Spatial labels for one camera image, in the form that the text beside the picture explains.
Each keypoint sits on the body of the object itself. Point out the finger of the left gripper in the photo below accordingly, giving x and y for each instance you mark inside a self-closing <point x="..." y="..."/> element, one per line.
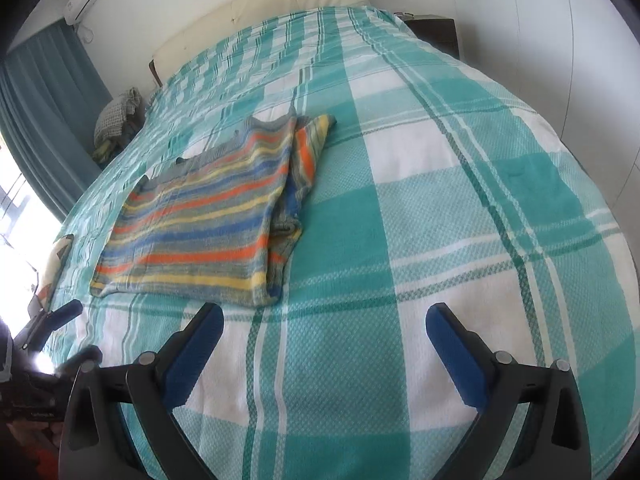
<point x="37" y="331"/>

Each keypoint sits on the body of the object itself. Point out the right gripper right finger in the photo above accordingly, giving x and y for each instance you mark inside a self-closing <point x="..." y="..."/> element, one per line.
<point x="553" y="442"/>

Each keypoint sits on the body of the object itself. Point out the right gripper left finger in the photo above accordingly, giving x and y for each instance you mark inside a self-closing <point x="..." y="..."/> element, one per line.
<point x="96" y="442"/>

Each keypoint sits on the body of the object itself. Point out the striped knit sweater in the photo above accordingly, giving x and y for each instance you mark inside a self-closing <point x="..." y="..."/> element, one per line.
<point x="221" y="225"/>

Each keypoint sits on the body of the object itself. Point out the pile of clothes on nightstand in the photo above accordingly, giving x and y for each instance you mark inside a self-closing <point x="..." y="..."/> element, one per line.
<point x="117" y="124"/>

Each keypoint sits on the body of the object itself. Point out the patterned beige pillow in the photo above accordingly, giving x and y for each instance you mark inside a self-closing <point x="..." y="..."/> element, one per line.
<point x="55" y="265"/>

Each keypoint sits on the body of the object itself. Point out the teal curtain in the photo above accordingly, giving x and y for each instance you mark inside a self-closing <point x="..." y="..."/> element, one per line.
<point x="51" y="98"/>

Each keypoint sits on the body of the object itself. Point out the white wardrobe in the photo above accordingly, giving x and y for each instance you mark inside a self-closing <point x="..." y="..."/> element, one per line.
<point x="575" y="62"/>

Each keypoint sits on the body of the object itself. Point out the dark right nightstand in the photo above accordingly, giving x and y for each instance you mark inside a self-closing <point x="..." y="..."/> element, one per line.
<point x="438" y="31"/>

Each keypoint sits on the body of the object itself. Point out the cream padded headboard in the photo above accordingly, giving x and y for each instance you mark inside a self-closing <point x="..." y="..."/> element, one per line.
<point x="222" y="22"/>

